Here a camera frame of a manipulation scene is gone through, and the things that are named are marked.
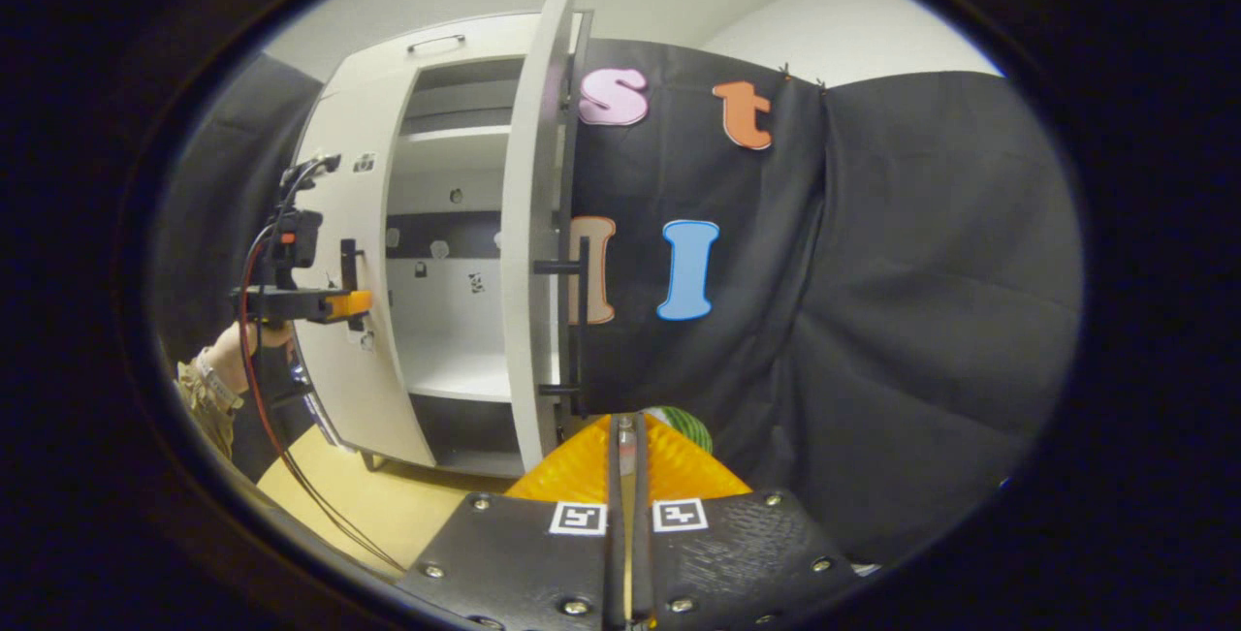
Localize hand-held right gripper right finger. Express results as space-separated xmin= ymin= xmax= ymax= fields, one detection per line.
xmin=630 ymin=413 xmax=864 ymax=631

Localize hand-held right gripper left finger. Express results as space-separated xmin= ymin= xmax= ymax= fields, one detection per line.
xmin=398 ymin=415 xmax=621 ymax=631

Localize black door handle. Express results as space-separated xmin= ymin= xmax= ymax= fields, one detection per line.
xmin=339 ymin=238 xmax=367 ymax=331
xmin=533 ymin=236 xmax=592 ymax=419

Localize white cabinet door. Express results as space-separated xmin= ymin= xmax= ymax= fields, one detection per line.
xmin=499 ymin=0 xmax=594 ymax=475
xmin=291 ymin=93 xmax=437 ymax=467

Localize white double-door shoe cabinet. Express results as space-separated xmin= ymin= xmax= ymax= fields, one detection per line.
xmin=291 ymin=11 xmax=594 ymax=479

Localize white cabinet shelf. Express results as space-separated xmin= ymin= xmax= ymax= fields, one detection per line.
xmin=399 ymin=124 xmax=513 ymax=145
xmin=402 ymin=331 xmax=520 ymax=404

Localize black backdrop cloth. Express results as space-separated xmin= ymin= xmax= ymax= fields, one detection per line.
xmin=155 ymin=49 xmax=326 ymax=477
xmin=567 ymin=38 xmax=1085 ymax=569

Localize watermelon slice toy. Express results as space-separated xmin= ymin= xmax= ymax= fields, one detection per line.
xmin=645 ymin=405 xmax=716 ymax=457

